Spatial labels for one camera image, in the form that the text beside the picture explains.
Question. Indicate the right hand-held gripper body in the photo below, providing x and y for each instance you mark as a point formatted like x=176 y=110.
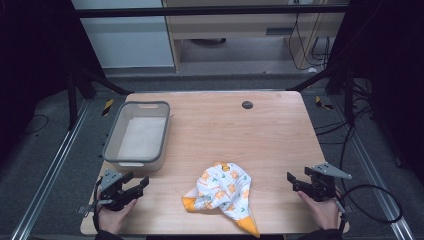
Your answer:
x=321 y=186

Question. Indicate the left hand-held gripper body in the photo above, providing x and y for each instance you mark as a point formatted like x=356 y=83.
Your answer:
x=113 y=195

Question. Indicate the white plastic basin grey rim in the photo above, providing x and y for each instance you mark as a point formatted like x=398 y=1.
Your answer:
x=141 y=138

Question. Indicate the white orange patterned baby garment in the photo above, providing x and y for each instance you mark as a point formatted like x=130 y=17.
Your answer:
x=223 y=191

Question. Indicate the person's left hand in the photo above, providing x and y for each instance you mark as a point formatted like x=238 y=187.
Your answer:
x=115 y=218

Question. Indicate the person's right hand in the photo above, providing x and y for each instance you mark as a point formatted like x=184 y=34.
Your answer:
x=321 y=211

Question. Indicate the yellow black striped tape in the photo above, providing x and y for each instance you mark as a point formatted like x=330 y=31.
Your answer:
x=107 y=107
x=321 y=103

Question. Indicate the black metal stand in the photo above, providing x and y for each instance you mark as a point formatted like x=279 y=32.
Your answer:
x=72 y=100
x=348 y=96

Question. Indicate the dark round table grommet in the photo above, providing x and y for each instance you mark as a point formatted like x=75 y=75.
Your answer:
x=247 y=105

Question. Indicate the black curtain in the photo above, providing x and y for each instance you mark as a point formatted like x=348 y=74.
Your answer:
x=390 y=66
x=33 y=66

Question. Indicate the white cabinet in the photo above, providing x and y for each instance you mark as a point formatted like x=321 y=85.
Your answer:
x=126 y=43

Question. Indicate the light wooden desk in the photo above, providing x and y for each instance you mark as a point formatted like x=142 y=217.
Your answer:
x=233 y=25

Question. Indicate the aluminium floor rail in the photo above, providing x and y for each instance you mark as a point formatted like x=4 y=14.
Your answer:
x=50 y=173
x=376 y=173

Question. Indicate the black horizontal frame bar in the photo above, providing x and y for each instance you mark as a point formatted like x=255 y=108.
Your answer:
x=200 y=12

